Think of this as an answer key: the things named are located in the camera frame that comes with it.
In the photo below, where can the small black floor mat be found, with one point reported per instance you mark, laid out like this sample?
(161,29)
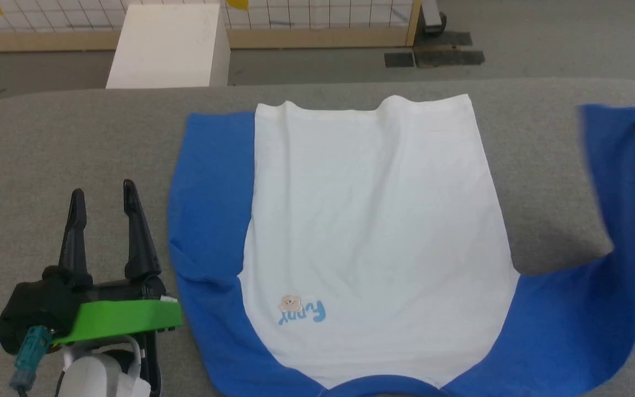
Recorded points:
(399,59)

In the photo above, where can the blue and white shirt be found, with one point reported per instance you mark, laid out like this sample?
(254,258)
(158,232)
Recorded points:
(372,220)

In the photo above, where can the grey fabric covered table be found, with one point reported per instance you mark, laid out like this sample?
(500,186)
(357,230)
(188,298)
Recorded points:
(47,143)

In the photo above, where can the white rectangular box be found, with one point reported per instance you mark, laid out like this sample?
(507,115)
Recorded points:
(168,47)

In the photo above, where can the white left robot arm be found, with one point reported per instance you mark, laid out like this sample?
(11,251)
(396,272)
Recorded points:
(97,375)

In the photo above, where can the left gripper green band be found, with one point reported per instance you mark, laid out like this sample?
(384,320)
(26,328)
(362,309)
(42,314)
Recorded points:
(119,320)

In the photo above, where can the black floor mat strip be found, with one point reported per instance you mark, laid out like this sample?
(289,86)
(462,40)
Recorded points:
(450,58)

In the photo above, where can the black caster leg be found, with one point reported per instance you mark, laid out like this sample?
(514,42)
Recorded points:
(433,19)

